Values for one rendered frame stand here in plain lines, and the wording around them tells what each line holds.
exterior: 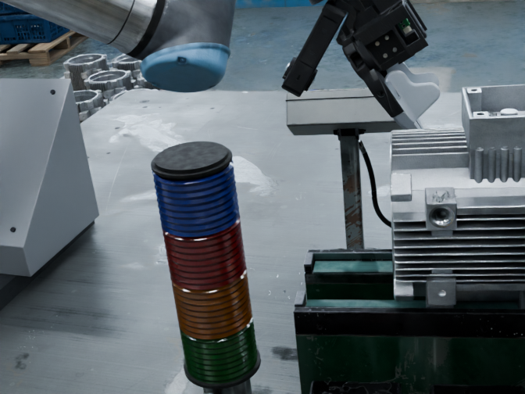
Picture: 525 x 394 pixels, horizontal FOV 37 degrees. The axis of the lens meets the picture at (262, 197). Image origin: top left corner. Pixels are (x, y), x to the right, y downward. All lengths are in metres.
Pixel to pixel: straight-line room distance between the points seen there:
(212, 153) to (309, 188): 0.93
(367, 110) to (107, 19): 0.43
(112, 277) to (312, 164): 0.51
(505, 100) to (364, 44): 0.17
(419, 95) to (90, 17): 0.36
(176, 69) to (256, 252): 0.52
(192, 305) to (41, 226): 0.71
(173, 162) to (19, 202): 0.75
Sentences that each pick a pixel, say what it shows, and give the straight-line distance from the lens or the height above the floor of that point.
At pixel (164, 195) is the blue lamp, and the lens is 0.57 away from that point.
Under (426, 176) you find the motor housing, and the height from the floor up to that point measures 1.08.
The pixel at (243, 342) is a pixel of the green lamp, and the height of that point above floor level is 1.06.
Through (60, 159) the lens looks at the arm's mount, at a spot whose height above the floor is 0.97.
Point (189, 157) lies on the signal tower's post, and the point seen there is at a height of 1.22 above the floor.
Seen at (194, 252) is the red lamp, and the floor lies 1.15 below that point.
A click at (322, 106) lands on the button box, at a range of 1.12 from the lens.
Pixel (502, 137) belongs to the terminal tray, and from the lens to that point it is 0.83.
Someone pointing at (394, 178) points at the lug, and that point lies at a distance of 0.82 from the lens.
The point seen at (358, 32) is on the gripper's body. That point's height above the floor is 1.22.
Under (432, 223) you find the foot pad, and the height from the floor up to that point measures 1.05.
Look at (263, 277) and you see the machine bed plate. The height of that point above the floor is 0.80.
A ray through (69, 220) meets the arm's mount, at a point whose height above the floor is 0.86.
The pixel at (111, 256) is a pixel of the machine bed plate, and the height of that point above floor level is 0.80.
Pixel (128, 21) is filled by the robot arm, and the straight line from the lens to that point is 0.82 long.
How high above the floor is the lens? 1.43
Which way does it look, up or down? 25 degrees down
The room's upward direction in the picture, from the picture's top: 6 degrees counter-clockwise
